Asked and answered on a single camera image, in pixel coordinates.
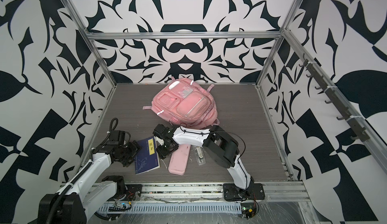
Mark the blue book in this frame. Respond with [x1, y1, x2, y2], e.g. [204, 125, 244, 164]
[135, 136, 160, 175]

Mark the pink pencil case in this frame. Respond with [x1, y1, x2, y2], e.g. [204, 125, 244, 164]
[168, 144, 191, 176]

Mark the pink student backpack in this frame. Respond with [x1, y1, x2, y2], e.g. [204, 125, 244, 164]
[143, 78, 220, 129]

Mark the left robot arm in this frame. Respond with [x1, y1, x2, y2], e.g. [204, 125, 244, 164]
[37, 118, 141, 224]

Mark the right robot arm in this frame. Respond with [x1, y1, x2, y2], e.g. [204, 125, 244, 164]
[153, 124, 254, 198]

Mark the clear plastic eraser case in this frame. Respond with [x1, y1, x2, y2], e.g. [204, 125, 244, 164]
[194, 146, 206, 165]

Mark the left circuit board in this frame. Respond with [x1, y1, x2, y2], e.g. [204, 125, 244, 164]
[108, 202, 132, 212]

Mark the circuit board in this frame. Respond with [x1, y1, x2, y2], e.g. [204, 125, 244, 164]
[241, 202, 260, 220]
[108, 202, 132, 212]

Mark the right circuit board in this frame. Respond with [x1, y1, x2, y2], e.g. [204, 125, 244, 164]
[241, 202, 260, 220]

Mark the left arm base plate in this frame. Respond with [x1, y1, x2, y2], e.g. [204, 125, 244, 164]
[123, 184, 143, 201]

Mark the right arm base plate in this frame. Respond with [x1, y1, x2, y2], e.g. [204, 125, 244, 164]
[223, 183, 266, 202]

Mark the aluminium frame rail front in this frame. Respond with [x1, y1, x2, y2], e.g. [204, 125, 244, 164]
[52, 181, 312, 205]

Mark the wall hook rail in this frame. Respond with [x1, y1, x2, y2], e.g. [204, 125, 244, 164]
[300, 59, 370, 142]

